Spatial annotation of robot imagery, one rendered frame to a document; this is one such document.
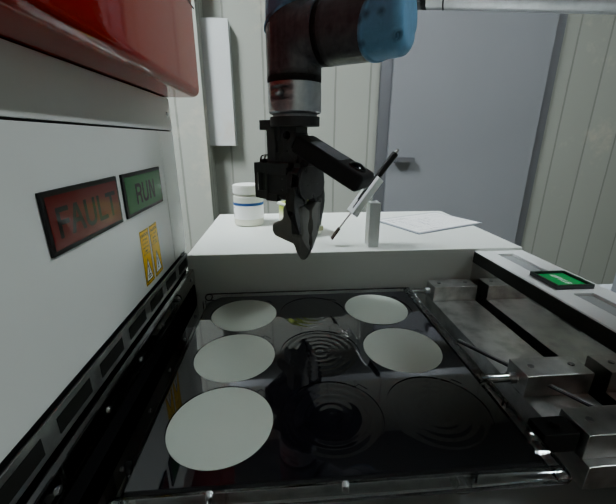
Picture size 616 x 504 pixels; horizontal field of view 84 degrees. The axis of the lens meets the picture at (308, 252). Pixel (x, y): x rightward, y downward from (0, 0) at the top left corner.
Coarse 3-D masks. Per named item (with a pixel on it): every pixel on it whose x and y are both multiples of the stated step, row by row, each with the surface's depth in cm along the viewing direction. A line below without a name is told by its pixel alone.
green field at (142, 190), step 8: (136, 176) 40; (144, 176) 42; (152, 176) 45; (128, 184) 38; (136, 184) 40; (144, 184) 42; (152, 184) 45; (160, 184) 47; (128, 192) 37; (136, 192) 40; (144, 192) 42; (152, 192) 44; (160, 192) 47; (128, 200) 37; (136, 200) 40; (144, 200) 42; (152, 200) 44; (136, 208) 39
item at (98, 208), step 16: (80, 192) 29; (96, 192) 31; (112, 192) 34; (48, 208) 25; (64, 208) 26; (80, 208) 29; (96, 208) 31; (112, 208) 34; (64, 224) 26; (80, 224) 28; (96, 224) 31; (64, 240) 26
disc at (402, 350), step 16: (368, 336) 47; (384, 336) 47; (400, 336) 47; (416, 336) 47; (368, 352) 44; (384, 352) 44; (400, 352) 44; (416, 352) 44; (432, 352) 44; (400, 368) 41; (416, 368) 41; (432, 368) 41
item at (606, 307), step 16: (496, 256) 61; (512, 256) 62; (528, 256) 61; (512, 272) 54; (528, 272) 54; (544, 288) 48; (576, 304) 43; (592, 304) 43; (608, 304) 44; (608, 320) 40
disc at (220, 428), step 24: (192, 408) 35; (216, 408) 35; (240, 408) 35; (264, 408) 35; (168, 432) 32; (192, 432) 32; (216, 432) 32; (240, 432) 32; (264, 432) 32; (192, 456) 29; (216, 456) 29; (240, 456) 29
